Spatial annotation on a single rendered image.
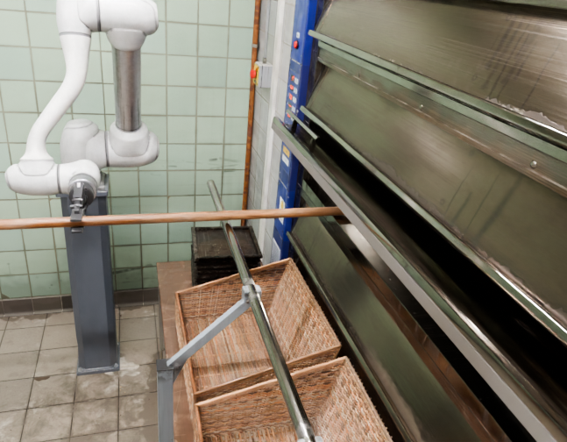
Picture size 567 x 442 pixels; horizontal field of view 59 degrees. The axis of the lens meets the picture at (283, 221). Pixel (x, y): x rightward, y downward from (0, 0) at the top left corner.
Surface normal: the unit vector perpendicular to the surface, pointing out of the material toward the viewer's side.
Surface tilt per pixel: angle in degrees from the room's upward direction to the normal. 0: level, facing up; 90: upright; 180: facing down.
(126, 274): 90
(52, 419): 0
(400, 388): 70
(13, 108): 90
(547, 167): 90
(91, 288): 90
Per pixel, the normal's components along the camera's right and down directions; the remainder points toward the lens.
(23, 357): 0.09, -0.89
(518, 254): -0.87, -0.27
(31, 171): 0.25, -0.01
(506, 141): -0.96, 0.04
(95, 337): 0.27, 0.45
